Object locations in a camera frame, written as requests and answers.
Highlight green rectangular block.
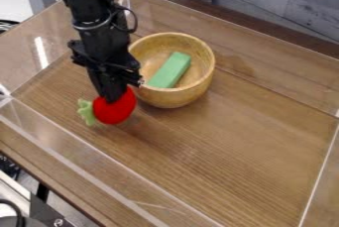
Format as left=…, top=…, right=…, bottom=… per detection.
left=146, top=52, right=190, bottom=88

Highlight black table leg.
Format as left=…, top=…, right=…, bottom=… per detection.
left=36, top=183, right=49, bottom=202

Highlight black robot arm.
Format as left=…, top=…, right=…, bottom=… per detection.
left=62, top=0, right=141, bottom=103

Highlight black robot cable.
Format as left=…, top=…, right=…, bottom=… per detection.
left=109, top=4, right=138, bottom=35

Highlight light wooden bowl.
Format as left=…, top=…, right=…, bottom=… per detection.
left=129, top=32, right=216, bottom=108

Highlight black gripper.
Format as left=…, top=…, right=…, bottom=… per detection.
left=68, top=40, right=142, bottom=103

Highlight clear acrylic enclosure wall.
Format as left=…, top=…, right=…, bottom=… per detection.
left=0, top=0, right=339, bottom=227

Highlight red plush fruit green leaves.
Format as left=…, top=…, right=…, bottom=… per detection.
left=77, top=88, right=136, bottom=126

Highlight black clamp with bolt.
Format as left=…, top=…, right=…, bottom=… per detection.
left=29, top=194, right=76, bottom=227

